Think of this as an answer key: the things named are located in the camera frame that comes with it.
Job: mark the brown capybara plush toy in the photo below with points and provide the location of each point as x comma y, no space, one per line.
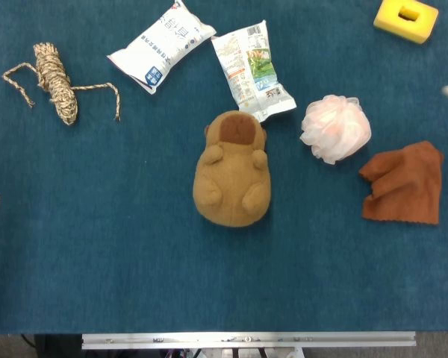
231,182

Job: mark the pale pink mesh bath pouf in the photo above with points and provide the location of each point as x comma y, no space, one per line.
336,128

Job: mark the yellow foam block with hole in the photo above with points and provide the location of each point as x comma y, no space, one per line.
405,18

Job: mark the rust brown folded cloth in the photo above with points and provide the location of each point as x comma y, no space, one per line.
408,186

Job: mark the blue felt table mat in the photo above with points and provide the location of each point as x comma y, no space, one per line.
134,242

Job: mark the black box under table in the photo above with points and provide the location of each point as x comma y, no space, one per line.
58,346

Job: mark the white green crumpled snack packet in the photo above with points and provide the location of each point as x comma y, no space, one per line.
252,71

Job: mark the white snack bag blue label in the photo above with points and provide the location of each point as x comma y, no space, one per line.
164,48

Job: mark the aluminium profile rail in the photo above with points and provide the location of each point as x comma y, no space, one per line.
246,340

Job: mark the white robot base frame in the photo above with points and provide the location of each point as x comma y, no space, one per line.
246,353

